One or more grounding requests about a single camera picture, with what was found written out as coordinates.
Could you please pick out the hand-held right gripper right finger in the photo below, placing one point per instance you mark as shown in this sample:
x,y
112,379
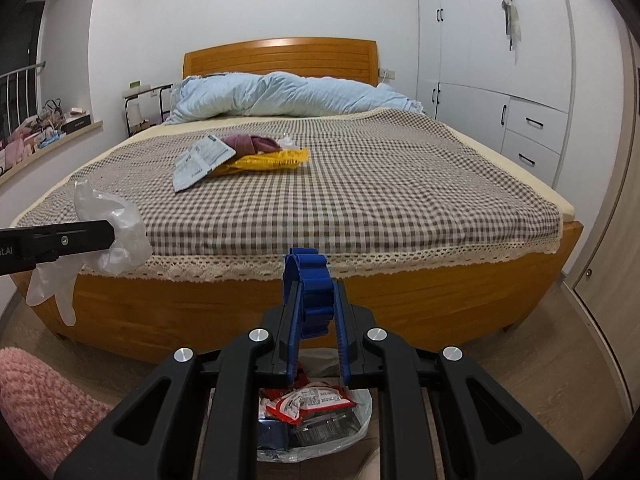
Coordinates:
x,y
342,330

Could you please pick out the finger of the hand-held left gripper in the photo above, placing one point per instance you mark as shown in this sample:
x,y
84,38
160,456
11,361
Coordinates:
x,y
75,237

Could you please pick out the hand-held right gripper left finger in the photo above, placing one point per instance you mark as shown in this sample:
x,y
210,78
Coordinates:
x,y
292,320

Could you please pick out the blue plastic piece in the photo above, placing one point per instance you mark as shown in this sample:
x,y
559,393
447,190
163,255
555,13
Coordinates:
x,y
312,295

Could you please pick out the clear plastic bag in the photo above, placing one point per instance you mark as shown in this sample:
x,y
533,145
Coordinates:
x,y
287,141
125,230

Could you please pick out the red white snack packet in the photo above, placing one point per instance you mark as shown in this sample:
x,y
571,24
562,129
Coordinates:
x,y
310,400

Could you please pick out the bin with plastic liner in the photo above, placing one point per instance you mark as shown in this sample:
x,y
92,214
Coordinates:
x,y
360,420

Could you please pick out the white green printed pouch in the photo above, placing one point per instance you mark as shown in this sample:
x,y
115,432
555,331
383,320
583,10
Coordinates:
x,y
200,162

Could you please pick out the yellow snack packet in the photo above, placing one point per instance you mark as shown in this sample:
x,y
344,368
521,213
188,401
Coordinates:
x,y
270,161

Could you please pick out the maroon pouch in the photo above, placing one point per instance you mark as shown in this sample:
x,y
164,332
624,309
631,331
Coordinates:
x,y
245,142

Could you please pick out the wooden bed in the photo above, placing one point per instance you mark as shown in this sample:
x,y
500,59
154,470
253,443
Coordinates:
x,y
450,300

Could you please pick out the pile of windowsill clutter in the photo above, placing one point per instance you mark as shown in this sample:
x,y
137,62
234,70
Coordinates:
x,y
35,132

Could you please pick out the black flat box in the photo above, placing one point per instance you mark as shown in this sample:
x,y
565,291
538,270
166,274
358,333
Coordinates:
x,y
77,124

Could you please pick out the pink fluffy rug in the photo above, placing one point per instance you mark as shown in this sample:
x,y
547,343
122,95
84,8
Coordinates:
x,y
40,400

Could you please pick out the metal window railing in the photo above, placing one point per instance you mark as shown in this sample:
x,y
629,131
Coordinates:
x,y
20,90

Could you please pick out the light blue duvet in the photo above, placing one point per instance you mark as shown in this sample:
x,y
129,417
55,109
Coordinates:
x,y
300,95

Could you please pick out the white wardrobe drawer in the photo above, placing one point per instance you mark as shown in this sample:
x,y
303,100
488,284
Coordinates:
x,y
527,160
537,122

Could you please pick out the pale wooden door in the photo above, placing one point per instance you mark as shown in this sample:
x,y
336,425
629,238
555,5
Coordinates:
x,y
615,260

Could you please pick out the white wardrobe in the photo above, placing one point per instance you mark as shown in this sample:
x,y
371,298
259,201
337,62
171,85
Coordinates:
x,y
475,35

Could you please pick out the pale hanging pouch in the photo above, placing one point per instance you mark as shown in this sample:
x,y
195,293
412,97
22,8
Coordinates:
x,y
513,20

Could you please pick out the black frame bedside table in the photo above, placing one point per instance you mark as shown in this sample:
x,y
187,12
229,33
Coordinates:
x,y
142,94

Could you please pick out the white wall socket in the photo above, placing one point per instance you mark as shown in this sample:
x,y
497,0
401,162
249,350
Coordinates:
x,y
387,74

